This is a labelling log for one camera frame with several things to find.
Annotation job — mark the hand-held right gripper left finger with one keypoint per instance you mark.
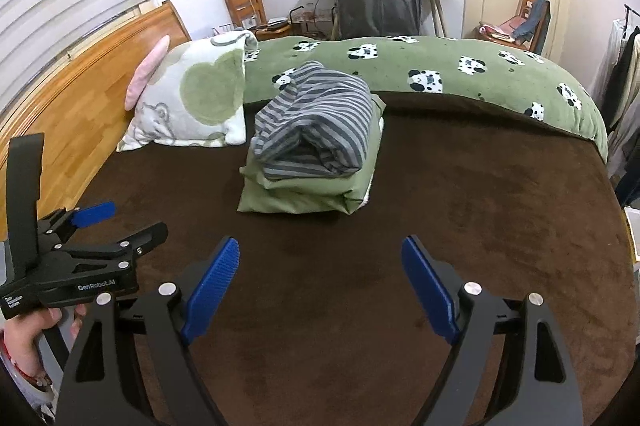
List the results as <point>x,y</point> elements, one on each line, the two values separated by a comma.
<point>210,291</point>

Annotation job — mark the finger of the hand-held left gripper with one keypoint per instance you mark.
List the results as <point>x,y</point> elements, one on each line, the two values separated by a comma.
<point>145,238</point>
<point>92,213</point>

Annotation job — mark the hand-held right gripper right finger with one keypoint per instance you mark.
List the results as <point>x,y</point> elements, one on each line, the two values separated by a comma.
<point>430,291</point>

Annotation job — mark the grey striped hoodie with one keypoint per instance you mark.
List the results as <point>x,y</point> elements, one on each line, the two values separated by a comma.
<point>320,115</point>

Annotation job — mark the pink clothes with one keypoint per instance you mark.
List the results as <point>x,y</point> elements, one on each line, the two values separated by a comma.
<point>505,28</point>

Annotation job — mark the row of hanging clothes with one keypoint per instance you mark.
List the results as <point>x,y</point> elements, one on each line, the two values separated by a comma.
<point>625,80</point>

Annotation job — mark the black clothes rack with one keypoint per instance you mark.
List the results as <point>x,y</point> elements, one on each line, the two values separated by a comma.
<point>632,10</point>

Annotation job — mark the person's left hand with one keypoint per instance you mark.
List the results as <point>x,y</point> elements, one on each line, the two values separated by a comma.
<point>22,341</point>

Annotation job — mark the wooden headboard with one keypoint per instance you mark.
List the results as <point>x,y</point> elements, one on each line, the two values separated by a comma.
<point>75,105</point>

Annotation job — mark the brown bed blanket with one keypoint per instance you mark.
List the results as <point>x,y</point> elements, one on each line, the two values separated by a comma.
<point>400,186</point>

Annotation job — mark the folded green bedding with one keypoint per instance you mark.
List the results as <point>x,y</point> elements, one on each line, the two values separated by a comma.
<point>300,198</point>

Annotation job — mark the pink pillow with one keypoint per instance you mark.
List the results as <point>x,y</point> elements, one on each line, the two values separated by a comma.
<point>145,70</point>

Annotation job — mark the white green bear pillow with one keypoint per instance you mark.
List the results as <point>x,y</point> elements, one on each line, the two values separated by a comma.
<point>200,95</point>

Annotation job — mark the white box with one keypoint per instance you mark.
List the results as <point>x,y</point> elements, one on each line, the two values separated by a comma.
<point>634,231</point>

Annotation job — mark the green panda print blanket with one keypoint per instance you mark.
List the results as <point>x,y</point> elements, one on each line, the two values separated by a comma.
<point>390,70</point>

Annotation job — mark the black metal stand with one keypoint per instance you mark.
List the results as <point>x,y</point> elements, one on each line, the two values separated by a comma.
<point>310,23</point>

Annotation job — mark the blue jeans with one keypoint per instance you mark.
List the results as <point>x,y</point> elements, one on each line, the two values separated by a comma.
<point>537,18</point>

